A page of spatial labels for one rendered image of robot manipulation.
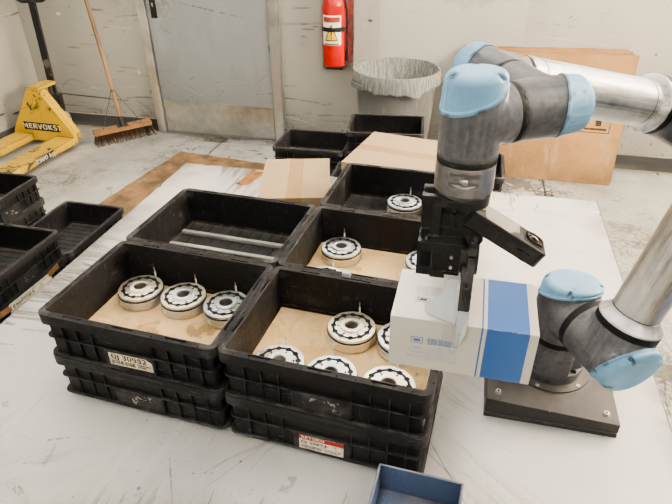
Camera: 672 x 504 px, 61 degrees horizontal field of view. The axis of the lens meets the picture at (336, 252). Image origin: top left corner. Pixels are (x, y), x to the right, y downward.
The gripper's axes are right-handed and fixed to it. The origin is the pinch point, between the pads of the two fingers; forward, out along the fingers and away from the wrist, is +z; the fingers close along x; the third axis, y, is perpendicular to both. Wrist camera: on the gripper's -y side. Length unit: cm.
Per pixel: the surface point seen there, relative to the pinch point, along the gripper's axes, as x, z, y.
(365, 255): -55, 28, 25
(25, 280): -62, 59, 146
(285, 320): -25, 28, 37
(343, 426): -0.4, 29.5, 18.5
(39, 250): -72, 52, 145
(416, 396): 0.4, 18.1, 5.8
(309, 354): -15.4, 27.6, 29.1
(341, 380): -0.4, 18.0, 18.7
